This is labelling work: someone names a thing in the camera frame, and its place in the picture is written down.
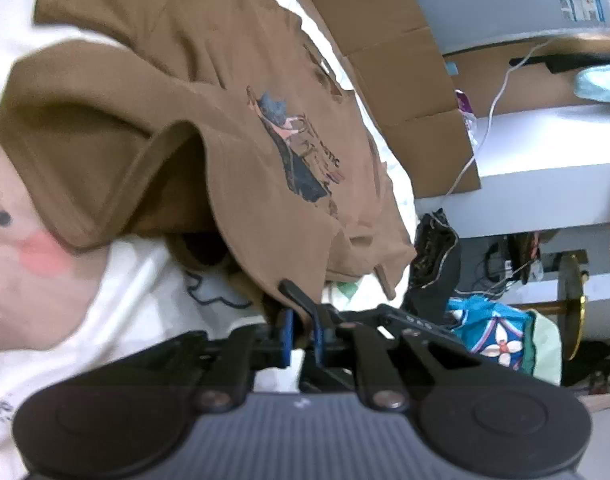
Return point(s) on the brown cardboard sheet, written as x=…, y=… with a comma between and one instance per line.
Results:
x=392, y=60

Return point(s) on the teal cartoon print blanket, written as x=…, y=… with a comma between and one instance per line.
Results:
x=524, y=341

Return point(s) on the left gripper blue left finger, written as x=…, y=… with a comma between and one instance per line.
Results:
x=230, y=365

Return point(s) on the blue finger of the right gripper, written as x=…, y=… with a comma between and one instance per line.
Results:
x=300, y=299

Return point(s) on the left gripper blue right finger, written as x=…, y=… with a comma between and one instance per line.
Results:
x=349, y=354

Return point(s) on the black folded garment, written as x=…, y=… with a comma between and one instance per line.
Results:
x=435, y=272

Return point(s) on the purple detergent bag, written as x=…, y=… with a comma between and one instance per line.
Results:
x=465, y=108

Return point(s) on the cream bear print bedsheet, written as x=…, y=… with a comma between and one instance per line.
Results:
x=65, y=310

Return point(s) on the brown printed t-shirt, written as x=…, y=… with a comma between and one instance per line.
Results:
x=211, y=123

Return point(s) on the gold round side table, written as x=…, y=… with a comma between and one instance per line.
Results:
x=569, y=307

